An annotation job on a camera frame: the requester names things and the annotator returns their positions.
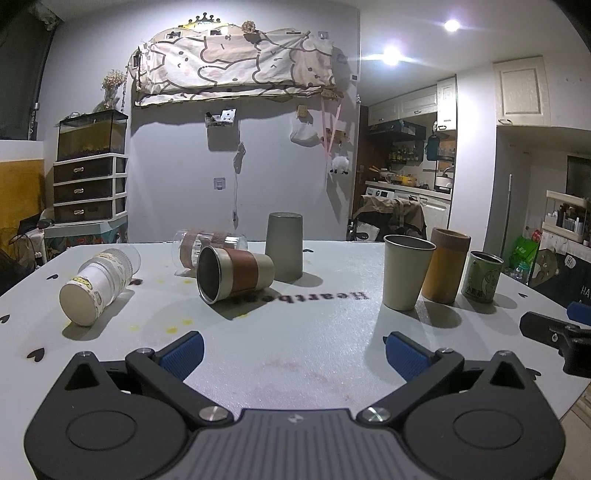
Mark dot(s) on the pink ribbon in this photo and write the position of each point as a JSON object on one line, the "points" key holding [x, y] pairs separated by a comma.
{"points": [[328, 124]]}

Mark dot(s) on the dried flower bunch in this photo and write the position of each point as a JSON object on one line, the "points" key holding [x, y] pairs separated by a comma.
{"points": [[113, 85]]}

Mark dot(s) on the clear glass cup brown band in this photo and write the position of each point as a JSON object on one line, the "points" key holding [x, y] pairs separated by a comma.
{"points": [[188, 244]]}

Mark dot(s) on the ceiling light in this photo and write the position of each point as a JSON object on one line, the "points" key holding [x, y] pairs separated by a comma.
{"points": [[451, 25], [392, 54]]}

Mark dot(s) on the plastic drawer unit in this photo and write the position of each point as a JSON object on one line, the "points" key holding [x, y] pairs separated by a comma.
{"points": [[85, 189]]}

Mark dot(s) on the white rack with bottles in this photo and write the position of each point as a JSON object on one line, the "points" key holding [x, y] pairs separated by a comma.
{"points": [[568, 217]]}

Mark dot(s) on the white wall cabinet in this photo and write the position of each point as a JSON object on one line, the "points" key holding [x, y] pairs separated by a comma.
{"points": [[521, 92]]}

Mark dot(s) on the grey plastic cup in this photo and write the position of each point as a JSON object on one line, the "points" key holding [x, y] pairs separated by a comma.
{"points": [[284, 249]]}

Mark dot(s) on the chair with brown jacket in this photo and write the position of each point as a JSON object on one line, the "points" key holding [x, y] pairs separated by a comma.
{"points": [[392, 217]]}

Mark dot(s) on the washing machine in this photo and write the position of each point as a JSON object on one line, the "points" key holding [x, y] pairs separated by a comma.
{"points": [[381, 193]]}

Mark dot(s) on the dark blue hanging bag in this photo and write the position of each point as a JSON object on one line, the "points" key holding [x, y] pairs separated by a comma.
{"points": [[432, 146]]}

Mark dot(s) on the plush sheep toy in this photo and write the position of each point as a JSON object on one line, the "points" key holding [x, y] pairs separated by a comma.
{"points": [[340, 164]]}

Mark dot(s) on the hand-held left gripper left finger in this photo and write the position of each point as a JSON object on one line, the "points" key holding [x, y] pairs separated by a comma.
{"points": [[183, 354]]}

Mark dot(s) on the glass fish tank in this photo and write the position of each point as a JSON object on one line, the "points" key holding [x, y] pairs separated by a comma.
{"points": [[90, 136]]}

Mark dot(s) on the green tin can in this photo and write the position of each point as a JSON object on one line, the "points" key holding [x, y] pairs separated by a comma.
{"points": [[482, 279]]}

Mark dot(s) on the dark curtain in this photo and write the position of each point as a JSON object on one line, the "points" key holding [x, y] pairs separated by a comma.
{"points": [[23, 78]]}

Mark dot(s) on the white plastic bag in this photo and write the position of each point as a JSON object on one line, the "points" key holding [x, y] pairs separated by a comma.
{"points": [[303, 134]]}

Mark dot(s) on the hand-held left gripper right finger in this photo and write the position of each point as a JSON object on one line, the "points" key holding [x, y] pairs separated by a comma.
{"points": [[407, 356]]}

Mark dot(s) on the rice cooker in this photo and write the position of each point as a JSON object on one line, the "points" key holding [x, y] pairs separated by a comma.
{"points": [[445, 182]]}

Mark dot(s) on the printed blanket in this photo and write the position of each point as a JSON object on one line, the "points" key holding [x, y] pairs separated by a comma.
{"points": [[231, 57]]}

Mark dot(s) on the brown cylindrical cup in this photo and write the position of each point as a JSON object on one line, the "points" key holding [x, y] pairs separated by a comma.
{"points": [[450, 270]]}

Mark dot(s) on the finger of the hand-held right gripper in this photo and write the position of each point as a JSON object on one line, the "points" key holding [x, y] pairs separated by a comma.
{"points": [[572, 344], [581, 312]]}

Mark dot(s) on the white kitchen cabinets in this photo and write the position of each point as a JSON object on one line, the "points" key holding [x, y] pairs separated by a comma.
{"points": [[415, 104]]}

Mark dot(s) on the beige cup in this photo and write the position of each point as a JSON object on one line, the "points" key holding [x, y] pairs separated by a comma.
{"points": [[406, 277]]}

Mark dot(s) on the wall socket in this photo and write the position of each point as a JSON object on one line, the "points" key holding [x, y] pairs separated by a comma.
{"points": [[219, 183]]}

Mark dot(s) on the white pole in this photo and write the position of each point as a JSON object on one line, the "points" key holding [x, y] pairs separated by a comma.
{"points": [[508, 217]]}

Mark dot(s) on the gold crown decoration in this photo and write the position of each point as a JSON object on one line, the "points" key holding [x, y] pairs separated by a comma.
{"points": [[203, 21]]}

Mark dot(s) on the green shopping bag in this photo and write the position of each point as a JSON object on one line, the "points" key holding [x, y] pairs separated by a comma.
{"points": [[524, 253]]}

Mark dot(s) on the steel cup with brown sleeve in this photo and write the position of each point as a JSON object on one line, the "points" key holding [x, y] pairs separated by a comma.
{"points": [[244, 273]]}

